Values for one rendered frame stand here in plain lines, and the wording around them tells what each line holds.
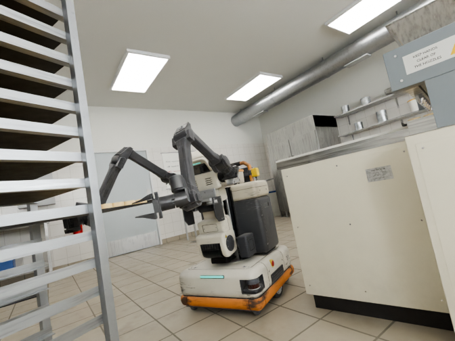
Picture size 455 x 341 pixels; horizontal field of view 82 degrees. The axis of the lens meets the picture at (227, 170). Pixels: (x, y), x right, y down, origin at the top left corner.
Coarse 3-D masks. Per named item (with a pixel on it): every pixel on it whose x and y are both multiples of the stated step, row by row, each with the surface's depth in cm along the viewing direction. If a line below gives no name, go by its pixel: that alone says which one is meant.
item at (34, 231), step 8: (32, 208) 111; (32, 232) 109; (40, 232) 111; (32, 256) 109; (40, 256) 110; (40, 272) 108; (40, 296) 107; (40, 304) 106; (48, 320) 107; (40, 328) 106
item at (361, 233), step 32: (320, 160) 144; (352, 160) 132; (384, 160) 123; (288, 192) 159; (320, 192) 145; (352, 192) 133; (384, 192) 123; (416, 192) 115; (320, 224) 146; (352, 224) 134; (384, 224) 124; (416, 224) 115; (320, 256) 147; (352, 256) 135; (384, 256) 125; (416, 256) 116; (320, 288) 148; (352, 288) 136; (384, 288) 126; (416, 288) 117; (416, 320) 120; (448, 320) 112
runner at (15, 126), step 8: (0, 120) 72; (8, 120) 74; (16, 120) 76; (0, 128) 72; (8, 128) 74; (16, 128) 75; (24, 128) 77; (32, 128) 79; (40, 128) 81; (48, 128) 83; (56, 128) 85; (64, 128) 87; (72, 128) 89; (56, 136) 87; (64, 136) 88; (72, 136) 90
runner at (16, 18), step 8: (0, 8) 78; (8, 8) 80; (0, 16) 79; (8, 16) 80; (16, 16) 82; (24, 16) 84; (16, 24) 83; (24, 24) 84; (32, 24) 85; (40, 24) 87; (40, 32) 89; (48, 32) 89; (56, 32) 92; (64, 32) 94; (56, 40) 94; (64, 40) 94
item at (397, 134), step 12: (384, 132) 123; (396, 132) 120; (408, 132) 116; (348, 144) 134; (360, 144) 130; (372, 144) 127; (384, 144) 123; (300, 156) 153; (312, 156) 148; (324, 156) 143
